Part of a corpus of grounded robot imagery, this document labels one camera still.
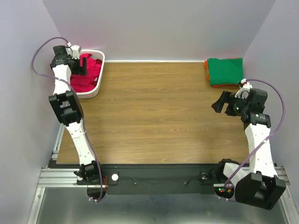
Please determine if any bright pink t shirt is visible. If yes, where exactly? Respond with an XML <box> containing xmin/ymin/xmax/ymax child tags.
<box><xmin>71</xmin><ymin>53</ymin><xmax>102</xmax><ymax>93</ymax></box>

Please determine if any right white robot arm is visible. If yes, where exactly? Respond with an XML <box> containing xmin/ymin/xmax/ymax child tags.
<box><xmin>212</xmin><ymin>88</ymin><xmax>286</xmax><ymax>210</ymax></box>

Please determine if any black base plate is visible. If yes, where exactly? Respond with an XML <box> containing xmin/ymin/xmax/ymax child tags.
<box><xmin>101</xmin><ymin>164</ymin><xmax>227</xmax><ymax>195</ymax></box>

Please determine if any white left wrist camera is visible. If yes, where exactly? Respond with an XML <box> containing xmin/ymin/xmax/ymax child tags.
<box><xmin>66</xmin><ymin>44</ymin><xmax>81</xmax><ymax>59</ymax></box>

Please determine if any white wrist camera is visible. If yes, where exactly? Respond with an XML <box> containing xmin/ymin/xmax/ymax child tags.
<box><xmin>66</xmin><ymin>44</ymin><xmax>81</xmax><ymax>59</ymax></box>
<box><xmin>235</xmin><ymin>78</ymin><xmax>252</xmax><ymax>99</ymax></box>

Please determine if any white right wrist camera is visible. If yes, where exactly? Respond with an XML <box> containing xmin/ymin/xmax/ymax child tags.
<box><xmin>235</xmin><ymin>78</ymin><xmax>252</xmax><ymax>99</ymax></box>

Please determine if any folded green t shirt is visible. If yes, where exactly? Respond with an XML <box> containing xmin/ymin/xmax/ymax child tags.
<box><xmin>207</xmin><ymin>57</ymin><xmax>245</xmax><ymax>87</ymax></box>

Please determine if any white perforated plastic basket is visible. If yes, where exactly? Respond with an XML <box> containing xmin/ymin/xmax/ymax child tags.
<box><xmin>71</xmin><ymin>49</ymin><xmax>105</xmax><ymax>98</ymax></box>

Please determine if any aluminium frame rail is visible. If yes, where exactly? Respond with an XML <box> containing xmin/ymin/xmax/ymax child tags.
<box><xmin>28</xmin><ymin>123</ymin><xmax>80</xmax><ymax>224</ymax></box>

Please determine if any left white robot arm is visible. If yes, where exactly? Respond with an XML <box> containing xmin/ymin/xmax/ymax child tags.
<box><xmin>49</xmin><ymin>42</ymin><xmax>104</xmax><ymax>184</ymax></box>

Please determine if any folded orange t shirt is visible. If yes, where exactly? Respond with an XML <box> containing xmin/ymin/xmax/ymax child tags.
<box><xmin>204</xmin><ymin>59</ymin><xmax>243</xmax><ymax>89</ymax></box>

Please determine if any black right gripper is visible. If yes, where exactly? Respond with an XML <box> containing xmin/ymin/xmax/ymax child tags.
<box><xmin>211</xmin><ymin>90</ymin><xmax>250</xmax><ymax>116</ymax></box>

